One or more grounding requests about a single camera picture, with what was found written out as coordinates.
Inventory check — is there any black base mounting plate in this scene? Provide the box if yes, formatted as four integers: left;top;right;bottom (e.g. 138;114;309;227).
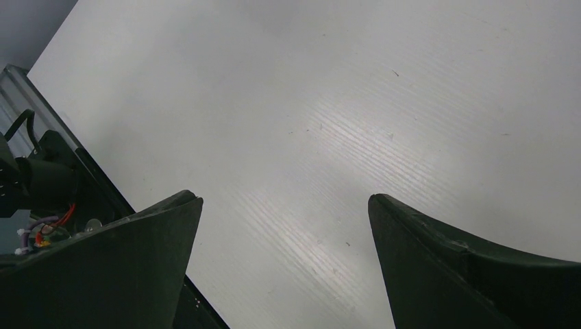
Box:
67;147;226;328

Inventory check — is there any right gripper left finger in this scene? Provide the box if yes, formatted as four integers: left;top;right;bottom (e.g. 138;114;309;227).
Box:
1;191;203;328

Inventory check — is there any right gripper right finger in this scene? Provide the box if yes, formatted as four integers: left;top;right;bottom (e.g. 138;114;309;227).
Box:
368;194;580;328

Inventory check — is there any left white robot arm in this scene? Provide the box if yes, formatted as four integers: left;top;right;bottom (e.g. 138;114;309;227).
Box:
1;130;80;218

